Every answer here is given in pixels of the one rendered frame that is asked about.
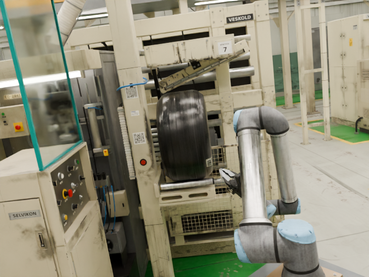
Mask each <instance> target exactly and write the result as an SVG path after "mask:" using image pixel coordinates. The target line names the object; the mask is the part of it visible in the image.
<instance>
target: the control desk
mask: <svg viewBox="0 0 369 277"><path fill-rule="evenodd" d="M97 199H98V197H97V192H96V187H95V183H94V178H93V173H92V167H91V162H90V157H89V154H88V148H87V143H86V142H81V143H80V144H79V145H77V146H76V147H75V148H73V149H72V150H71V151H69V152H68V153H67V154H65V155H64V156H62V157H61V158H59V159H58V160H57V161H56V162H54V163H53V164H51V165H50V166H49V167H48V168H46V169H45V170H43V171H39V168H38V164H37V160H36V155H35V151H34V148H32V149H24V150H21V151H19V152H17V153H16V154H14V155H12V156H10V157H8V158H6V159H4V160H2V161H0V277H114V276H113V271H112V267H111V262H110V257H109V252H108V246H107V241H106V238H105V232H104V228H103V222H102V217H101V213H100V208H99V203H98V200H97Z"/></svg>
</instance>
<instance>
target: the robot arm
mask: <svg viewBox="0 0 369 277"><path fill-rule="evenodd" d="M233 128H234V131H235V133H237V135H238V146H239V164H240V173H238V174H237V173H235V172H233V171H231V170H227V169H219V172H220V175H221V179H222V181H225V183H226V185H228V187H229V188H227V190H229V189H230V190H231V191H232V192H231V191H230V190H229V192H230V193H232V194H233V195H234V194H235V193H236V194H237V195H238V196H239V197H240V198H241V199H242V210H243V220H242V221H241V222H240V223H239V229H236V230H235V231H234V244H235V248H236V252H237V256H238V258H239V260H240V261H241V262H243V263H251V264H253V263H283V270H282V274H281V277H326V275H325V273H324V272H323V270H322V268H321V266H320V264H319V259H318V251H317V244H316V235H315V232H314V229H313V227H312V225H311V224H309V223H308V222H306V221H304V220H300V219H286V220H283V221H281V223H279V224H278V226H277V228H273V226H272V222H271V221H269V219H270V218H271V217H272V216H274V215H292V214H294V215H296V214H300V213H301V205H300V198H298V196H297V192H296V188H295V181H294V174H293V167H292V160H291V156H290V149H289V143H288V136H287V132H288V131H289V123H288V120H287V119H286V117H285V116H284V115H283V114H282V113H281V112H279V111H278V110H276V109H274V108H272V107H268V106H261V107H255V108H248V109H242V110H237V111H236V112H235V114H234V117H233ZM264 129H265V130H266V133H267V134H268V135H270V139H271V144H272V150H273V156H274V160H275V166H276V172H277V178H278V184H279V190H280V193H281V199H278V200H267V199H266V196H265V183H264V171H263V163H262V150H261V138H260V134H261V131H260V130H264ZM230 178H232V180H230Z"/></svg>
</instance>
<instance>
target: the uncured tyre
mask: <svg viewBox="0 0 369 277"><path fill-rule="evenodd" d="M156 128H157V134H158V144H159V150H160V156H161V160H162V163H163V167H164V171H165V174H166V176H167V177H168V178H170V179H171V180H172V181H186V180H196V179H205V178H207V177H208V176H209V175H210V174H211V173H212V172H213V164H212V165H211V166H209V167H206V160H207V159H209V158H211V157H212V162H213V156H212V151H211V142H210V133H209V124H208V116H207V111H206V103H205V99H204V96H203V94H201V93H200V92H198V91H197V90H187V91H178V92H170V93H166V94H164V95H162V96H161V97H160V99H159V100H158V101H157V104H156Z"/></svg>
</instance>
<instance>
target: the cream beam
mask: <svg viewBox="0 0 369 277"><path fill-rule="evenodd" d="M225 41H231V44H232V53H229V54H221V55H219V49H218V44H217V43H218V42H225ZM144 54H145V58H146V65H147V68H153V67H161V66H166V65H174V64H182V63H189V62H197V61H204V60H211V59H219V58H227V57H233V56H236V50H235V44H234V34H228V35H221V36H213V37H206V38H198V39H193V40H186V41H178V42H171V43H163V44H159V45H151V46H144Z"/></svg>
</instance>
